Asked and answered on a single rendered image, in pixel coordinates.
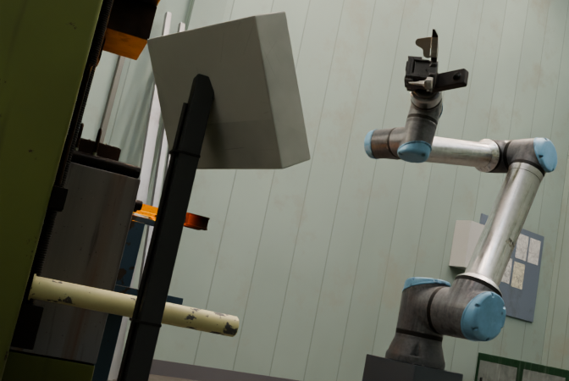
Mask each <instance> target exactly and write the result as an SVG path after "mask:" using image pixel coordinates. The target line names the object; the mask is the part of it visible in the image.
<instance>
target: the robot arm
mask: <svg viewBox="0 0 569 381"><path fill-rule="evenodd" d="M416 45H417V46H418V47H420V48H421V49H422V50H423V56H424V57H425V58H431V60H427V59H423V57H413V56H408V61H406V75H405V78H404V81H405V87H406V89H407V90H408V91H409V92H410V93H411V106H410V109H409V113H408V115H407V119H406V125H405V127H398V128H389V129H381V130H378V129H376V130H371V131H369V132H368V133H367V135H366V137H365V140H364V148H365V152H366V154H367V155H368V156H369V157H370V158H373V159H380V158H387V159H395V160H400V159H402V160H404V161H406V162H409V163H423V162H428V163H444V164H452V165H461V166H469V167H475V168H476V169H477V170H478V171H480V172H485V173H501V174H506V177H505V179H504V182H503V184H502V186H501V188H500V191H499V194H498V196H497V197H496V200H495V202H494V205H493V207H492V209H491V212H490V214H489V217H488V219H487V221H486V224H485V225H484V228H483V231H482V234H481V235H480V237H479V240H478V243H477V245H476V247H475V249H474V252H473V254H472V257H471V259H470V261H469V263H468V265H467V269H466V271H465V273H462V274H458V275H456V278H455V280H454V282H453V285H452V286H450V283H449V282H447V281H444V280H441V279H432V278H424V277H411V278H408V279H407V280H406V281H405V283H404V287H403V290H402V296H401V304H400V310H399V315H398V320H397V325H396V331H395V337H394V338H393V340H392V342H391V343H390V345H389V349H388V350H387V351H386V353H385V358H388V359H391V360H395V361H398V362H405V363H410V364H414V365H418V366H422V367H430V368H434V369H439V370H445V359H444V353H443V348H442V340H443V335H446V336H451V337H456V338H460V339H465V340H471V341H489V340H492V339H493V338H495V337H496V336H497V335H498V334H499V333H500V331H501V329H502V328H503V326H504V323H505V315H506V311H505V307H504V305H505V303H504V301H503V300H502V298H501V297H502V294H501V292H500V289H499V285H500V281H501V280H502V277H503V275H504V272H505V269H506V267H507V264H508V262H509V261H510V258H511V254H512V252H513V250H514V248H515V245H516V243H517V240H518V237H519V235H520V233H521V231H522V227H523V225H524V223H525V220H526V218H527V215H528V212H529V210H530V207H531V206H532V203H533V200H534V197H535V196H536V193H537V191H538V188H539V185H540V183H541V181H542V180H543V178H544V175H545V173H546V172H547V173H550V172H552V171H554V170H555V168H556V165H557V153H556V149H555V146H554V144H553V143H552V142H551V141H550V140H549V139H547V138H538V137H535V138H530V139H519V140H490V139H483V140H481V141H479V142H475V141H463V140H457V139H451V138H444V137H438V136H434V135H435V131H436V128H437V124H438V122H439V118H440V116H441V114H442V112H443V103H442V91H447V90H452V89H456V88H461V87H465V86H467V81H468V75H469V72H468V71H467V70H466V69H457V70H452V71H448V72H444V73H440V74H439V73H438V66H439V61H437V60H438V50H439V35H438V33H437V31H436V29H433V33H432V36H428V37H423V38H418V39H416ZM430 48H431V54H430Z"/></svg>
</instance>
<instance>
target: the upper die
mask: <svg viewBox="0 0 569 381"><path fill-rule="evenodd" d="M111 9H112V10H111V13H110V17H109V19H108V25H107V29H106V31H105V34H104V35H105V36H104V38H105V39H106V40H105V43H104V47H103V51H106V52H111V53H114V54H117V55H120V56H123V57H126V58H131V59H134V60H137V59H138V58H139V56H140V55H141V52H142V51H143V49H144V47H145V46H146V44H147V39H149V38H150V35H151V31H152V25H153V21H154V18H155V14H156V11H157V7H156V6H153V5H151V4H148V3H144V2H141V1H138V0H113V6H112V8H111Z"/></svg>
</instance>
